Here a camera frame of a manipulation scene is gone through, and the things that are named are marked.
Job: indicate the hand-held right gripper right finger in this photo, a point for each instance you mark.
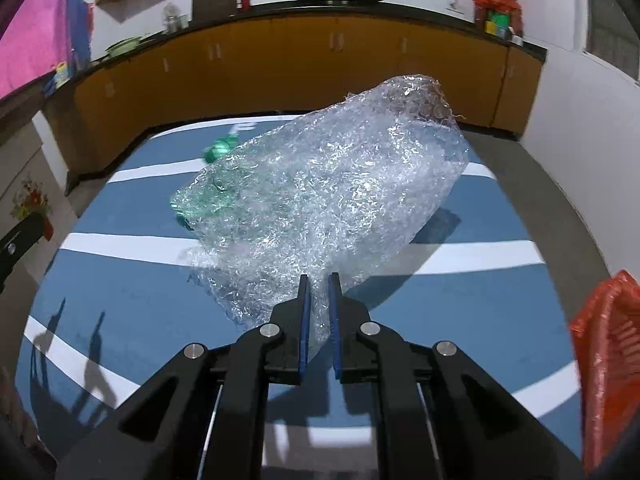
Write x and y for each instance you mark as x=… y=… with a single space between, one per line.
x=334 y=330

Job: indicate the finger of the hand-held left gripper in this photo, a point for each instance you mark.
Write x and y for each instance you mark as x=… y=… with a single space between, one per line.
x=20 y=242

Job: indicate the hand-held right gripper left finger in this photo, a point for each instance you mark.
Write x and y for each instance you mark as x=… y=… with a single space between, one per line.
x=304 y=330

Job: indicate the large bubble wrap sheet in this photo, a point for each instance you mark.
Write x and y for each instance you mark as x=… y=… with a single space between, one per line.
x=340 y=185

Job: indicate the red plastic basket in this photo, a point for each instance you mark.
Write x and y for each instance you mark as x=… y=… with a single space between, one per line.
x=610 y=340

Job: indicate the blue white-striped table cover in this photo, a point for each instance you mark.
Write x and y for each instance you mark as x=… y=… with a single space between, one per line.
x=475 y=300

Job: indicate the large green plastic wrapper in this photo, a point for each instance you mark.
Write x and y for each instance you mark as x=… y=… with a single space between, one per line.
x=200 y=205

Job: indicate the yellow and blue cloths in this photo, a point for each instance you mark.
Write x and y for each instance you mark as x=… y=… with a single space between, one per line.
x=59 y=77

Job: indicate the small green plastic wrapper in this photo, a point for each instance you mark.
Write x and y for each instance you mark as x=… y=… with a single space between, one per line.
x=217 y=151

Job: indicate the pink hanging cloth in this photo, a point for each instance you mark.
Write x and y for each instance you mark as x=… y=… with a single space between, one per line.
x=35 y=25

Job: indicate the green pot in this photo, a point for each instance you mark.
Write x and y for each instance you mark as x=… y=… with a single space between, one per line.
x=122 y=47

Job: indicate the blue hanging cloth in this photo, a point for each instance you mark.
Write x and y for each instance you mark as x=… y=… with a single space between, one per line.
x=80 y=15

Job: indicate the orange lower kitchen cabinets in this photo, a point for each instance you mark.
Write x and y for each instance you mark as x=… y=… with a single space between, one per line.
x=280 y=65

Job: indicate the glass jar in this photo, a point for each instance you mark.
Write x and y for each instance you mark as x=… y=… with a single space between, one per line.
x=174 y=19

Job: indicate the brown cutting board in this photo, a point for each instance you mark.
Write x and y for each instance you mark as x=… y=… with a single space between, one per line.
x=214 y=2

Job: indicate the black kitchen countertop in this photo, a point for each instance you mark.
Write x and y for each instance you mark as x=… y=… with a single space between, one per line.
x=280 y=11

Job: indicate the white cup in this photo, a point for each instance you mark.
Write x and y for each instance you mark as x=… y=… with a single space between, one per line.
x=516 y=40

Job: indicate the green container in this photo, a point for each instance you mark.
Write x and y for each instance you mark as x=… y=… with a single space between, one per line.
x=496 y=24

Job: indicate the large red bag on counter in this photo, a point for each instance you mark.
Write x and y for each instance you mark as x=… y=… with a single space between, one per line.
x=495 y=0

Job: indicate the barred window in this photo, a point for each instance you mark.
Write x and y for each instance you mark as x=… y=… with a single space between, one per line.
x=615 y=35

